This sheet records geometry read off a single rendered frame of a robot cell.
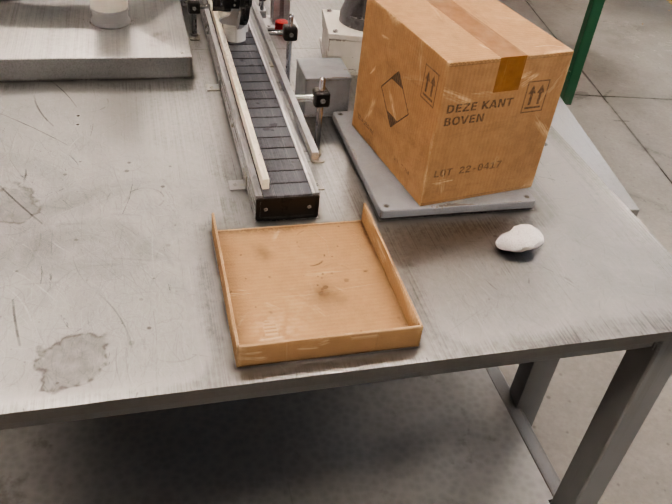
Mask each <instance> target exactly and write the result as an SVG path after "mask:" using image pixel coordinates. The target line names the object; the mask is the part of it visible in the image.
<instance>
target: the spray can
mask: <svg viewBox="0 0 672 504"><path fill-rule="evenodd" d="M223 30H224V33H225V36H226V40H227V43H228V44H232V45H239V44H243V43H245V42H246V25H245V26H244V27H243V28H242V29H236V26H232V25H226V24H223Z"/></svg>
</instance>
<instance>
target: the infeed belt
mask: <svg viewBox="0 0 672 504"><path fill-rule="evenodd" d="M210 14H211V11H210ZM211 17H212V14H211ZM212 21H213V17H212ZM213 24H214V21H213ZM214 28H215V24H214ZM215 31H216V28H215ZM216 35H217V31H216ZM217 38H218V35H217ZM218 42H219V38H218ZM219 45H220V42H219ZM228 46H229V50H230V53H231V56H232V59H233V63H234V66H235V69H236V72H237V76H238V79H239V82H240V85H241V89H242V92H243V95H244V98H245V102H246V105H247V108H248V111H249V115H250V118H251V121H252V124H253V128H254V131H255V134H256V137H257V141H258V144H259V147H260V150H261V154H262V157H263V160H264V163H265V167H266V170H267V173H268V176H269V189H262V187H261V184H260V180H259V177H258V173H257V170H256V166H255V163H254V160H253V156H252V153H251V149H250V146H249V142H248V139H247V135H246V132H245V128H244V125H243V121H242V118H241V114H240V111H239V108H238V104H237V101H236V97H235V94H234V90H233V87H232V83H231V80H230V76H229V73H228V69H227V66H226V63H225V59H224V56H223V52H222V49H221V45H220V49H221V52H222V56H223V59H224V63H225V66H226V70H227V73H228V77H229V80H230V84H231V87H232V91H233V94H234V98H235V101H236V105H237V108H238V112H239V115H240V119H241V122H242V126H243V129H244V133H245V136H246V140H247V143H248V147H249V150H250V154H251V157H252V161H253V164H254V168H255V171H256V175H257V178H258V182H259V185H260V189H261V192H262V196H263V197H264V199H268V198H284V197H301V196H313V193H312V191H311V188H310V186H309V183H308V180H307V178H306V175H305V172H304V170H303V167H302V164H301V162H300V159H299V156H298V154H297V151H296V148H295V146H294V143H293V141H292V138H291V135H290V133H289V130H288V127H287V125H286V122H285V119H284V117H283V114H282V111H281V109H280V106H279V104H278V101H277V98H276V96H275V93H274V90H273V88H272V85H271V82H270V80H269V77H268V74H267V72H266V69H265V67H264V64H263V61H262V59H261V56H260V53H259V51H258V48H257V45H256V43H255V40H254V37H253V35H252V32H251V29H250V27H249V24H248V33H247V34H246V42H245V43H243V44H239V45H232V44H228Z"/></svg>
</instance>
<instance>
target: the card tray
mask: <svg viewBox="0 0 672 504"><path fill-rule="evenodd" d="M212 235H213V241H214V246H215V252H216V257H217V263H218V268H219V274H220V279H221V285H222V290H223V296H224V301H225V307H226V312H227V318H228V323H229V329H230V334H231V340H232V345H233V351H234V356H235V362H236V367H237V368H238V367H247V366H255V365H264V364H272V363H281V362H289V361H298V360H306V359H315V358H324V357H332V356H341V355H349V354H358V353H366V352H375V351H383V350H392V349H400V348H409V347H417V346H419V343H420V339H421V335H422V331H423V325H422V322H421V320H420V318H419V316H418V314H417V312H416V310H415V307H414V305H413V303H412V301H411V299H410V297H409V295H408V292H407V290H406V288H405V286H404V284H403V282H402V280H401V277H400V275H399V273H398V271H397V269H396V267H395V265H394V262H393V260H392V258H391V256H390V254H389V252H388V250H387V247H386V245H385V243H384V241H383V239H382V237H381V235H380V232H379V230H378V228H377V226H376V224H375V222H374V220H373V217H372V215H371V213H370V211H369V209H368V207H367V205H366V203H364V204H363V211H362V218H361V220H355V221H341V222H327V223H313V224H298V225H284V226H270V227H256V228H242V229H228V230H217V226H216V220H215V215H214V213H212Z"/></svg>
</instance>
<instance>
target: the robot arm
mask: <svg viewBox="0 0 672 504"><path fill-rule="evenodd" d="M212 3H213V6H212V11H221V12H227V13H229V14H228V15H225V16H223V17H220V18H219V22H220V23H221V24H226V25H232V26H236V29H242V28H243V27H244V26H245V25H247V23H248V21H249V14H250V7H251V6H252V0H212ZM366 4H367V0H345V1H344V3H343V5H342V7H341V10H340V16H339V21H340V22H341V23H342V24H343V25H345V26H347V27H349V28H351V29H354V30H358V31H362V32H363V29H364V21H365V12H366Z"/></svg>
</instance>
